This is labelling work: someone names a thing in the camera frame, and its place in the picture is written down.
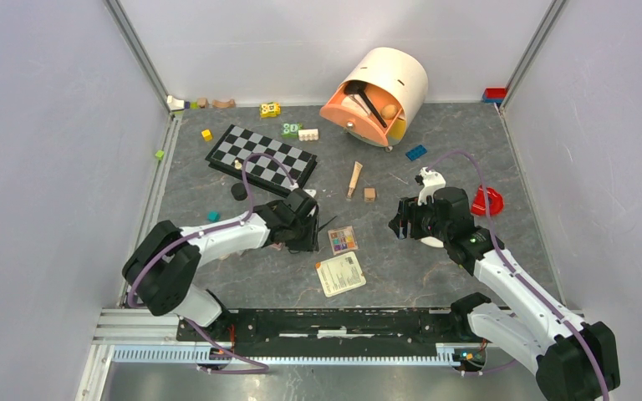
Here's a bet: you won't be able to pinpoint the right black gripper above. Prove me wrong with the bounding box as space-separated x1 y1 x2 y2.
388 194 451 241

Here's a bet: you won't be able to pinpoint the black tweezers with loop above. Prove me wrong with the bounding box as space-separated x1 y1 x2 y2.
318 216 338 231

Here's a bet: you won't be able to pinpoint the colourful eyeshadow palette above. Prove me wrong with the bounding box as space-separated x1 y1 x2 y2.
328 226 359 255

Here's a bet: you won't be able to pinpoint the wooden handled makeup tool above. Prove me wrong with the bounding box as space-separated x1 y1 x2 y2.
346 161 363 199

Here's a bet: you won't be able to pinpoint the small orange sponge ball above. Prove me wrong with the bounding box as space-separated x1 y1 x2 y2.
380 104 399 120

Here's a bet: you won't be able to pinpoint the orange top drawer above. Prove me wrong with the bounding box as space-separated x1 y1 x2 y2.
319 82 409 148

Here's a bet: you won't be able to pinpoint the cream round drawer cabinet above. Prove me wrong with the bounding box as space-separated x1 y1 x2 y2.
328 47 429 152

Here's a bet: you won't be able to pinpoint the black makeup brush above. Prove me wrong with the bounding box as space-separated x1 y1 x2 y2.
344 80 387 128

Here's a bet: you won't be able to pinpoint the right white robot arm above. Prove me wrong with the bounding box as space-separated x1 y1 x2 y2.
388 187 621 400

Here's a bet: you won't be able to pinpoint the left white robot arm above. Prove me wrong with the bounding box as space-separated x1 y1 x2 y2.
122 189 318 341

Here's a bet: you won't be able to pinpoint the white gold oval case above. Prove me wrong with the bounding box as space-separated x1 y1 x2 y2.
420 236 444 248

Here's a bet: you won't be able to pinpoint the small wooden cube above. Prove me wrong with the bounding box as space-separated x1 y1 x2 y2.
364 187 377 202

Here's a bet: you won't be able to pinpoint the black round cap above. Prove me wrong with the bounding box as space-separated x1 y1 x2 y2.
231 182 248 201

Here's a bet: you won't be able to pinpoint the white paper sachet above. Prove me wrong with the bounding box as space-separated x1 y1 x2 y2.
315 251 366 297

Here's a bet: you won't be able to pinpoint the blue lego brick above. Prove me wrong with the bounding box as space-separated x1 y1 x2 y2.
405 145 427 161

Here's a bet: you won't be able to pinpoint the teal small cube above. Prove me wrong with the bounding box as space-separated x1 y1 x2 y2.
207 211 221 222

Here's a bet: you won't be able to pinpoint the white lego brick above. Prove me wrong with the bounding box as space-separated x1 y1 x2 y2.
298 129 319 141

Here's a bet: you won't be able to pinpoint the green number block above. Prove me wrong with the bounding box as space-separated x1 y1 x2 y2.
281 123 303 138

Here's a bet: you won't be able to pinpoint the black white checkerboard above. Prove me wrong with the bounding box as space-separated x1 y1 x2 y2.
205 124 317 197

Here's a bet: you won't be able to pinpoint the red plastic toy piece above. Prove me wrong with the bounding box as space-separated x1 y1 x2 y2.
470 185 504 216

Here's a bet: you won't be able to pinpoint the yellow owl toy block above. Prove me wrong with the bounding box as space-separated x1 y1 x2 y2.
259 102 281 119

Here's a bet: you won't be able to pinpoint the yellow small cube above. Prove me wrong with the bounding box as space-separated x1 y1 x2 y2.
201 129 213 141

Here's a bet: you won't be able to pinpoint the wooden arch block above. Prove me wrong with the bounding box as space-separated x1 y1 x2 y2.
211 99 237 109

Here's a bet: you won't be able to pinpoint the small wooden block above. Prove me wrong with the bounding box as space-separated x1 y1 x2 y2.
196 98 209 109

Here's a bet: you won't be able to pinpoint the red blue brick stack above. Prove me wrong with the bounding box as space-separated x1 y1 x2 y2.
481 87 507 104

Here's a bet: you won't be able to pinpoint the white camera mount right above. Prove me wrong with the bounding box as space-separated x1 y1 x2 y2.
416 167 446 206

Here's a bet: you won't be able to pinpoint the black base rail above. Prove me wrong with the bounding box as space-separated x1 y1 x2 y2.
205 307 489 358

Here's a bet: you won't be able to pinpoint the white corner bracket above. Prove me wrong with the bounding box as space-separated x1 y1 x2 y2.
166 94 188 112

